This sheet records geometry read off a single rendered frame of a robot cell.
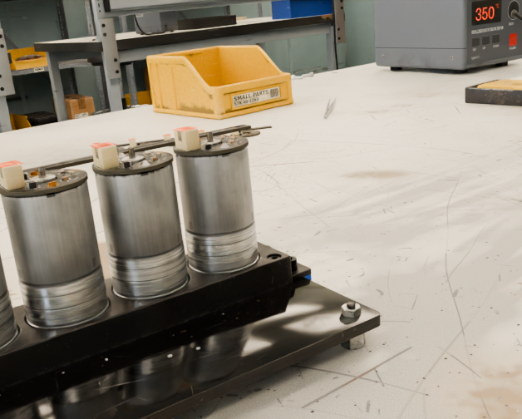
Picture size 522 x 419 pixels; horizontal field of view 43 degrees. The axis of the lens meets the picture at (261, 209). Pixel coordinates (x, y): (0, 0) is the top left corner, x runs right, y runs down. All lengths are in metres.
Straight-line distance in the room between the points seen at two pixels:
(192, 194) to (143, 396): 0.07
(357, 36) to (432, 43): 5.69
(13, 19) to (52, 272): 4.73
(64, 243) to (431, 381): 0.11
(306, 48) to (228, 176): 6.09
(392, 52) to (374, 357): 0.72
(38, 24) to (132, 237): 4.78
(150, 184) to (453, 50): 0.67
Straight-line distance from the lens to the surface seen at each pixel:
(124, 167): 0.20
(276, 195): 0.38
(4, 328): 0.20
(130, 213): 0.20
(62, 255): 0.20
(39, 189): 0.19
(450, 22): 0.84
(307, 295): 0.23
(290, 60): 6.17
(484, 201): 0.35
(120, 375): 0.19
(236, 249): 0.22
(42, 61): 4.49
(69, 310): 0.20
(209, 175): 0.21
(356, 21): 6.54
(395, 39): 0.90
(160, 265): 0.21
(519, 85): 0.64
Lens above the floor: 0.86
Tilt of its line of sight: 17 degrees down
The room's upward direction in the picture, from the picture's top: 5 degrees counter-clockwise
